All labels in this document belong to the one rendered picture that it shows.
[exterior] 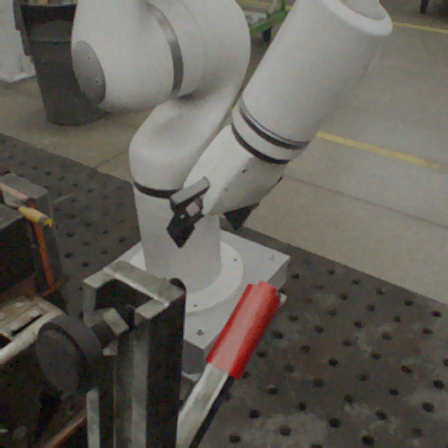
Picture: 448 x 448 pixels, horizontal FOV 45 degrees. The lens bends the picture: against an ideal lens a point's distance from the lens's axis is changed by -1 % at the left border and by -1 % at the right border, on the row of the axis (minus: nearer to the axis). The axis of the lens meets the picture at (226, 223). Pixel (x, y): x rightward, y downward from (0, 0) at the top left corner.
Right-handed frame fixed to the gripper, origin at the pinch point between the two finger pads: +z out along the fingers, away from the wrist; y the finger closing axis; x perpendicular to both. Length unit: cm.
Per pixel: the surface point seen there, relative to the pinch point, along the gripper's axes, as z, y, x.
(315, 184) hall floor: 104, -171, -60
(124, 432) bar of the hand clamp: -21.4, 31.1, 20.4
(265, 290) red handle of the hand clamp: -23.9, 21.0, 17.7
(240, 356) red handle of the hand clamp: -21.8, 23.4, 19.9
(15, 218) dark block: -10.7, 25.9, 0.2
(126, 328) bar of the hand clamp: -28.4, 32.2, 18.2
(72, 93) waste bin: 158, -118, -194
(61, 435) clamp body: 0.8, 26.3, 14.6
